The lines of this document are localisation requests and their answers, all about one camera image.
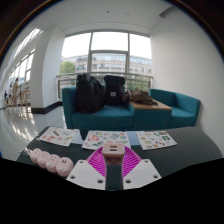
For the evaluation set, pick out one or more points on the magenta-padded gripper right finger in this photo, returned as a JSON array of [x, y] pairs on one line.
[[143, 173]]

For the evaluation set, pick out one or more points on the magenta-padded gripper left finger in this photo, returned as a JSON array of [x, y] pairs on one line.
[[85, 173]]

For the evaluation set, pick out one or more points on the pink charger block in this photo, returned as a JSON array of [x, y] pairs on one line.
[[113, 152]]

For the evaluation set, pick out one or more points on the sticker sheet with small stickers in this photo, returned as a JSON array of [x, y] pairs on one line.
[[156, 140]]

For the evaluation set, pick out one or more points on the sticker sheet with pink circle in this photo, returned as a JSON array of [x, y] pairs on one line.
[[105, 139]]

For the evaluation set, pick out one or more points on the sticker sheet with brown stickers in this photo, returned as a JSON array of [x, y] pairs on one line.
[[58, 136]]

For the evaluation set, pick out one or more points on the teal sofa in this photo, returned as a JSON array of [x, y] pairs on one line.
[[106, 118]]

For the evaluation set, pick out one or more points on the wooden sofa table top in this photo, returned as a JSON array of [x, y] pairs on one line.
[[153, 106]]

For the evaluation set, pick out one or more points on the brown jacket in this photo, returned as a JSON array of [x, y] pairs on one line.
[[140, 96]]

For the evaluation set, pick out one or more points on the large black backpack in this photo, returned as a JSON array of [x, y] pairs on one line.
[[88, 95]]

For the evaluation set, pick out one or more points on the black backpack with label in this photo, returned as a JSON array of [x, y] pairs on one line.
[[114, 88]]

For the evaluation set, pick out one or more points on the group of wooden stools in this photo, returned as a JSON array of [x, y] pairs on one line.
[[24, 98]]

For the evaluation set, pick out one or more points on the metal window railing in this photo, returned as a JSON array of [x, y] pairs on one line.
[[66, 76]]

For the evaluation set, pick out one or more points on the person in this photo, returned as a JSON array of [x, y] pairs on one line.
[[15, 88]]

